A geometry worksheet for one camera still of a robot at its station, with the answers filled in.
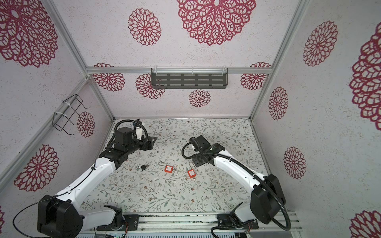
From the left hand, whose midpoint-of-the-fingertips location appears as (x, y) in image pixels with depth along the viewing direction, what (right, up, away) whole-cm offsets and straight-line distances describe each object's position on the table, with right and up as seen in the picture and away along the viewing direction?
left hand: (149, 140), depth 82 cm
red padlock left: (+9, -19, +9) cm, 23 cm away
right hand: (+27, -9, 0) cm, 28 cm away
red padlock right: (+23, -20, +7) cm, 32 cm away
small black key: (-6, -18, +10) cm, 21 cm away
